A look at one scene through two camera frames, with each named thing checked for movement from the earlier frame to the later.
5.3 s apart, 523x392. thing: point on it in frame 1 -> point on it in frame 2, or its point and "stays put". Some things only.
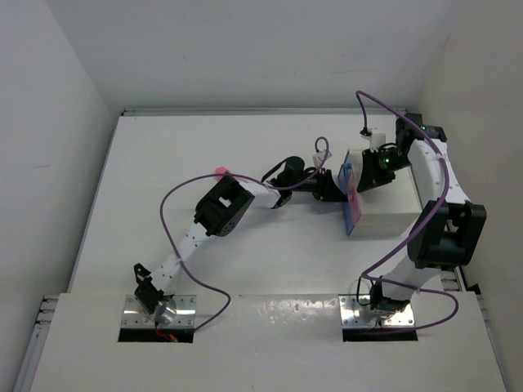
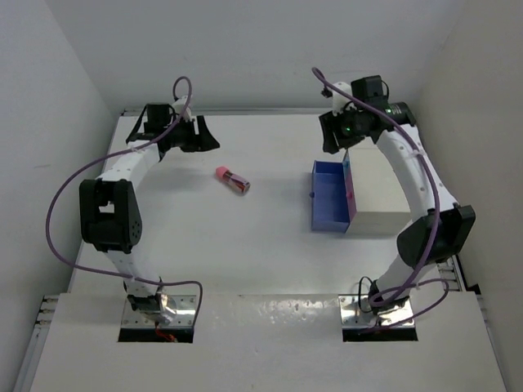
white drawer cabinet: x=386 y=209 stays put
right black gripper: x=370 y=176 -> x=333 y=140
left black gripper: x=326 y=189 -> x=202 y=141
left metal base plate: x=178 y=311 stays put
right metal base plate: x=355 y=312 stays put
